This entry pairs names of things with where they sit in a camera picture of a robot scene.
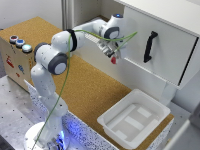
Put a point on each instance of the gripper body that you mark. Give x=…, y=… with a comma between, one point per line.
x=107, y=48

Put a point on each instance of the pink block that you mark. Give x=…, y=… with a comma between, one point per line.
x=114, y=60

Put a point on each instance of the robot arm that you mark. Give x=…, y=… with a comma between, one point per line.
x=50, y=60

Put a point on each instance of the white plastic box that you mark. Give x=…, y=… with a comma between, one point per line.
x=133, y=120

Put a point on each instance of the wooden drawer box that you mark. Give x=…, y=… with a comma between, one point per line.
x=16, y=50

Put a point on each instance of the white sliding door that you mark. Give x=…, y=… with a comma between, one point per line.
x=156, y=46

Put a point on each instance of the white cabinet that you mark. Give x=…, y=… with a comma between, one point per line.
x=173, y=20

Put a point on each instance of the green button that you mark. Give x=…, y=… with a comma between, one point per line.
x=26, y=48

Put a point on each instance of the blue button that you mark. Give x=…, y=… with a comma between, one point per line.
x=20, y=42

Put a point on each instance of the red button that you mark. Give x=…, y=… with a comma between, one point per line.
x=13, y=39

